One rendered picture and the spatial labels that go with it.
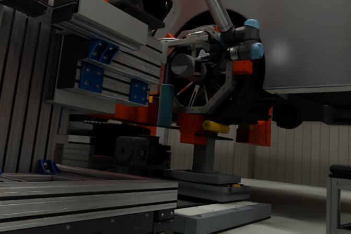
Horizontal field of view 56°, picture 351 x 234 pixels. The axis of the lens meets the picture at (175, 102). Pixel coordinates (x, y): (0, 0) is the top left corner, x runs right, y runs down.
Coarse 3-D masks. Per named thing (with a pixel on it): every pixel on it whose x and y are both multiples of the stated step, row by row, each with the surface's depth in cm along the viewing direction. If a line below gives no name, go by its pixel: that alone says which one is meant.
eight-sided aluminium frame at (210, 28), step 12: (180, 36) 214; (168, 48) 219; (180, 48) 220; (168, 60) 222; (168, 72) 221; (228, 72) 189; (228, 84) 187; (216, 96) 191; (180, 108) 204; (192, 108) 199; (204, 108) 194
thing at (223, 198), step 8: (184, 184) 195; (192, 184) 192; (200, 184) 189; (208, 184) 193; (216, 184) 191; (224, 184) 188; (232, 184) 206; (240, 184) 203; (184, 192) 194; (192, 192) 191; (200, 192) 188; (208, 192) 185; (216, 192) 182; (224, 192) 181; (232, 192) 189; (240, 192) 197; (248, 192) 206; (216, 200) 181; (224, 200) 181; (232, 200) 189
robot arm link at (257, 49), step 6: (246, 42) 158; (252, 42) 157; (258, 42) 158; (240, 48) 160; (246, 48) 158; (252, 48) 155; (258, 48) 154; (240, 54) 159; (246, 54) 158; (252, 54) 156; (258, 54) 155; (240, 60) 163
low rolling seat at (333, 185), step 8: (336, 168) 97; (344, 168) 96; (336, 176) 97; (344, 176) 96; (328, 184) 98; (336, 184) 96; (344, 184) 95; (328, 192) 98; (336, 192) 96; (328, 200) 97; (336, 200) 96; (328, 208) 97; (336, 208) 95; (328, 216) 97; (336, 216) 95; (328, 224) 96; (336, 224) 95; (344, 224) 104; (328, 232) 96; (336, 232) 94; (344, 232) 93
